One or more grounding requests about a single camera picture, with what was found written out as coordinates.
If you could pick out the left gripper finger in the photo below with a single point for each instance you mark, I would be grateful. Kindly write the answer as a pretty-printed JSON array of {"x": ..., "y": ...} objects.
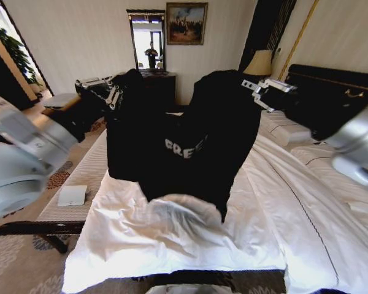
[
  {"x": 113, "y": 103},
  {"x": 116, "y": 90}
]

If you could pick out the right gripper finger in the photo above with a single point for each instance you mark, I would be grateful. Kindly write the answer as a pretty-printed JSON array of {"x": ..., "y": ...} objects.
[
  {"x": 249, "y": 83},
  {"x": 262, "y": 101}
]

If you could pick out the black garment with white letters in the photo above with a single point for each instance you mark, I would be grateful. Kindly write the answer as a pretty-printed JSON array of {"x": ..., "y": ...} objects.
[{"x": 171, "y": 122}]

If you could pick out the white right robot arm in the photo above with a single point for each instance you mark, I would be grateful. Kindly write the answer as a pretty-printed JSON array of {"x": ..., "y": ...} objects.
[{"x": 355, "y": 134}]

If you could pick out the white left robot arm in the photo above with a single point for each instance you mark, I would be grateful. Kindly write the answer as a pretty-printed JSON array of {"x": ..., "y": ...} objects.
[{"x": 12, "y": 171}]

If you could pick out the black bed headboard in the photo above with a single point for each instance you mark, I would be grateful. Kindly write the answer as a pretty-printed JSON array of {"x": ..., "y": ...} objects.
[{"x": 325, "y": 78}]

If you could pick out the lamp with beige shade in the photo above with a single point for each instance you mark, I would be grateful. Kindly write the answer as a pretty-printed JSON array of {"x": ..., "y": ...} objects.
[{"x": 259, "y": 62}]

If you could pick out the small table with pale top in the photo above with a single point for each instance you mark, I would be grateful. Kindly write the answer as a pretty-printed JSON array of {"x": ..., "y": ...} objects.
[{"x": 61, "y": 101}]

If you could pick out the white pillow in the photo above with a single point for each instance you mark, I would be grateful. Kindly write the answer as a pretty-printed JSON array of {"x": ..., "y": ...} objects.
[{"x": 279, "y": 127}]

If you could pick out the dark wooden dresser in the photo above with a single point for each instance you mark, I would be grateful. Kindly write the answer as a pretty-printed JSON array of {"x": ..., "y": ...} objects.
[{"x": 159, "y": 87}]

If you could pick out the person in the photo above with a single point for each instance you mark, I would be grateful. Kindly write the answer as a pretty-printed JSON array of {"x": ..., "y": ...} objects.
[{"x": 151, "y": 55}]

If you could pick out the dark curtain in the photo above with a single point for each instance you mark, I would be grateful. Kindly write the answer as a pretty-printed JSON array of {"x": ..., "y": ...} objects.
[{"x": 263, "y": 30}]

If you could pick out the dark framed mirror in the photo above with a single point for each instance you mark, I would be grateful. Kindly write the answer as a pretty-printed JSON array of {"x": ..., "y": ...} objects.
[{"x": 147, "y": 33}]

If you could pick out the striped bench with dark legs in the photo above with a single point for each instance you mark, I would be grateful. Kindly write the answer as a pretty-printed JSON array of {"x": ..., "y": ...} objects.
[{"x": 89, "y": 165}]

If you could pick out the gold vertical trim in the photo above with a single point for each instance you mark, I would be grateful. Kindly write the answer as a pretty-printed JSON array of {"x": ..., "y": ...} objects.
[{"x": 297, "y": 36}]

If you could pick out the gold framed painting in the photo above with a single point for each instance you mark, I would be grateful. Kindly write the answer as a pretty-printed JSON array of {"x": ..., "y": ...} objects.
[{"x": 186, "y": 24}]

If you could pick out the green potted plant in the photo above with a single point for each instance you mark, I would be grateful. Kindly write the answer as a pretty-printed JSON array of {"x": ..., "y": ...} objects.
[{"x": 15, "y": 52}]

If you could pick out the small white box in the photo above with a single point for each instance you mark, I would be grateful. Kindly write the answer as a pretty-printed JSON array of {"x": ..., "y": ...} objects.
[{"x": 72, "y": 195}]

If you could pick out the white robot front shell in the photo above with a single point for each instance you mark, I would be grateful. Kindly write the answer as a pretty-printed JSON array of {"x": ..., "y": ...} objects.
[{"x": 187, "y": 289}]

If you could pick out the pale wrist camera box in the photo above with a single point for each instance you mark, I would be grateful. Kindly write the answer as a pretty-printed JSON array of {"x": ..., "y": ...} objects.
[
  {"x": 90, "y": 82},
  {"x": 280, "y": 85}
]

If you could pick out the wall switch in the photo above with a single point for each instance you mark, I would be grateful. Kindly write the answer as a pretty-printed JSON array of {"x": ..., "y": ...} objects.
[{"x": 278, "y": 50}]

